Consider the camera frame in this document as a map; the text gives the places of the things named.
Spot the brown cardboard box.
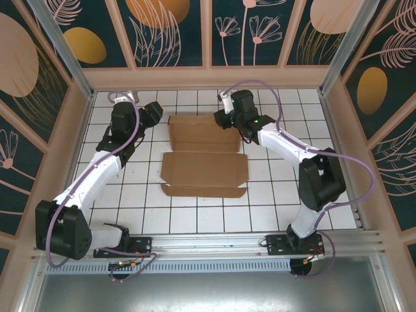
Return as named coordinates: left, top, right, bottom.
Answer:
left=159, top=114, right=250, bottom=198

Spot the pink circle golden lines panel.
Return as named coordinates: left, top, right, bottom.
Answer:
left=284, top=0, right=358, bottom=68

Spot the grey metal sheet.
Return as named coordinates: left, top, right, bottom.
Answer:
left=19, top=256, right=404, bottom=312

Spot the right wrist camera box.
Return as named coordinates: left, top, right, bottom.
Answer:
left=219, top=90, right=233, bottom=115

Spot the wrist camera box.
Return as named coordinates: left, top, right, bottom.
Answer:
left=219, top=90, right=233, bottom=115
left=113, top=90, right=139, bottom=105

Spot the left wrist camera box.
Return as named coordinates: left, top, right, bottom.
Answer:
left=113, top=90, right=139, bottom=105

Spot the aluminium side rail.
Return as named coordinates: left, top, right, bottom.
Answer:
left=319, top=90, right=370, bottom=232
left=48, top=90, right=97, bottom=235

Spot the pink flowers wall panel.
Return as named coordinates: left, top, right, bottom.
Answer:
left=207, top=0, right=292, bottom=68

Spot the aluminium corner post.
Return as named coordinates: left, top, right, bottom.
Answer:
left=27, top=0, right=96, bottom=102
left=317, top=0, right=380, bottom=97

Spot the orange oval feather wall panel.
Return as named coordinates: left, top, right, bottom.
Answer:
left=53, top=0, right=131, bottom=69

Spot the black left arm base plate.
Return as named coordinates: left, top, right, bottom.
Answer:
left=93, top=236, right=153, bottom=259

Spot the orange circle leaf wall panel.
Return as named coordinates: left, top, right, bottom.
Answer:
left=112, top=0, right=206, bottom=69

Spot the single pink flower wall panel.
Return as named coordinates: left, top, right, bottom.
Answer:
left=0, top=112, right=46, bottom=237

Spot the large pink circle wall panel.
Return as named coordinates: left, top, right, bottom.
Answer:
left=0, top=0, right=72, bottom=146

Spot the orange oval fern wall panel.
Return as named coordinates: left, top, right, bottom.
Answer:
left=341, top=0, right=416, bottom=142

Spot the long aluminium mounting rail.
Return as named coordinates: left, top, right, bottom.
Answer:
left=31, top=229, right=387, bottom=261

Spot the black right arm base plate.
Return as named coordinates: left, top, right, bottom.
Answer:
left=265, top=233, right=326, bottom=256

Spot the small circuit board with wires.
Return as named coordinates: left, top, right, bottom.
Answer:
left=109, top=259, right=146, bottom=272

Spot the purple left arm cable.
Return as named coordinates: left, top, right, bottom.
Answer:
left=44, top=90, right=161, bottom=283

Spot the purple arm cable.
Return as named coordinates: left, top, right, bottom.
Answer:
left=224, top=79, right=376, bottom=280
left=44, top=90, right=161, bottom=283

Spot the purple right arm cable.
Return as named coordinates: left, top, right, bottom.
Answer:
left=224, top=79, right=376, bottom=280

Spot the slotted metal cable tray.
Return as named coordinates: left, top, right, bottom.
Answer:
left=45, top=259, right=292, bottom=274

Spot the orange connector with wires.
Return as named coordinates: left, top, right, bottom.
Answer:
left=304, top=242, right=326, bottom=265

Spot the pink fern wall panel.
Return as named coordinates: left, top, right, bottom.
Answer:
left=370, top=112, right=416, bottom=232

